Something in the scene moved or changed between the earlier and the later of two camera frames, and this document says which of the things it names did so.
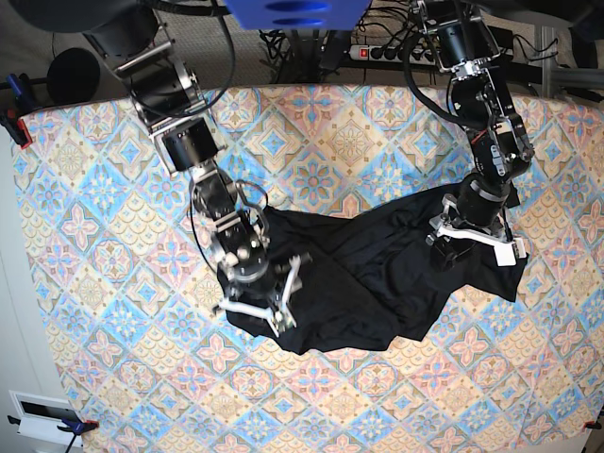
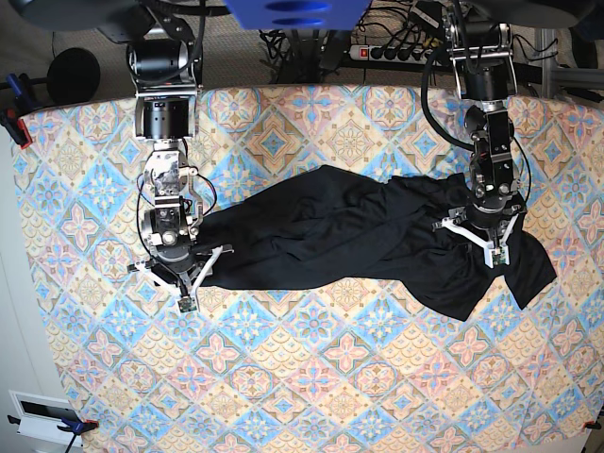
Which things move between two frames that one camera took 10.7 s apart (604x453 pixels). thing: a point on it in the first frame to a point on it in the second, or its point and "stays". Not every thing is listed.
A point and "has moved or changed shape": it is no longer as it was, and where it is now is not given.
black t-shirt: [368, 276] has moved or changed shape
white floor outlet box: [41, 417] stays
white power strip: [393, 54] stays
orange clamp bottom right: [592, 425] stays
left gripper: [262, 289] to [180, 270]
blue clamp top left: [21, 87] stays
